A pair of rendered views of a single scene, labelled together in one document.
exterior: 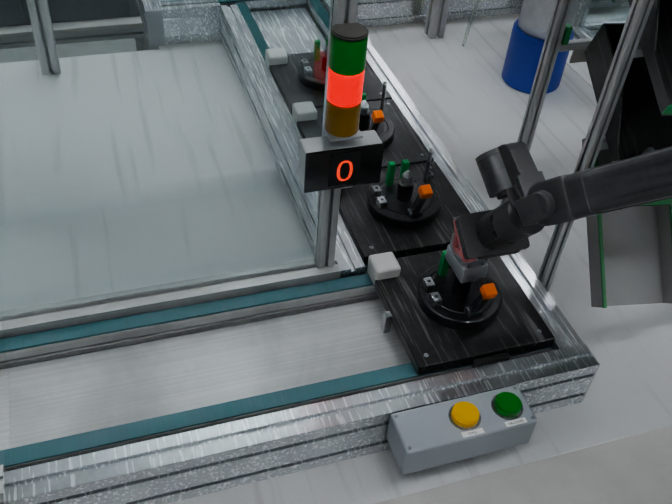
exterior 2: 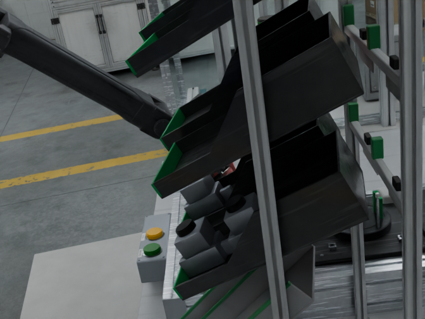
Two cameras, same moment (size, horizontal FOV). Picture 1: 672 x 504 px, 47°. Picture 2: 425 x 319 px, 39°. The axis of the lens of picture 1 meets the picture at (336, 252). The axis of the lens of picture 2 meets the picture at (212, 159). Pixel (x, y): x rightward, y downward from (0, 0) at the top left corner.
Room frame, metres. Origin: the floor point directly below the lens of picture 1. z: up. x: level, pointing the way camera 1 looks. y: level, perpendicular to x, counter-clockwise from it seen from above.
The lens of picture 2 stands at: (1.34, -1.27, 1.69)
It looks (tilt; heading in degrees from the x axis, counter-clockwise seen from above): 24 degrees down; 114
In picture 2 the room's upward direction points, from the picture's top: 9 degrees counter-clockwise
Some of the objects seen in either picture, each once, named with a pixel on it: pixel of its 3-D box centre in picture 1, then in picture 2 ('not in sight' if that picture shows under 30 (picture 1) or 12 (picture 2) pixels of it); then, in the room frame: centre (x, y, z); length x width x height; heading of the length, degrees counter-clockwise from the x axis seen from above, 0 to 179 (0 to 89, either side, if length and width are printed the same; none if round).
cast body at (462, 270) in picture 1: (465, 248); not in sight; (0.92, -0.21, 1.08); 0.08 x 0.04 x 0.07; 21
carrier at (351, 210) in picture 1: (405, 187); (358, 207); (1.15, -0.12, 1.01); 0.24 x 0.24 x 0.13; 21
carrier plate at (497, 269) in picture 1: (456, 302); not in sight; (0.91, -0.21, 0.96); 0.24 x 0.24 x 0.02; 21
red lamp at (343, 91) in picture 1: (345, 83); not in sight; (0.95, 0.01, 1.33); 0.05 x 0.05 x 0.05
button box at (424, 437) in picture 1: (461, 428); (157, 245); (0.68, -0.21, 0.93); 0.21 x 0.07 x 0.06; 111
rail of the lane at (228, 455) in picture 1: (326, 428); (186, 209); (0.67, -0.01, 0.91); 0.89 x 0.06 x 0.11; 111
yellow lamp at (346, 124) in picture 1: (342, 113); not in sight; (0.95, 0.01, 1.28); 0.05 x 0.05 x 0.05
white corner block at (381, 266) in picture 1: (383, 269); not in sight; (0.96, -0.08, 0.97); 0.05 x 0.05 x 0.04; 21
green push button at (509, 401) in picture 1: (507, 405); (152, 250); (0.70, -0.28, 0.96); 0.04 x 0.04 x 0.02
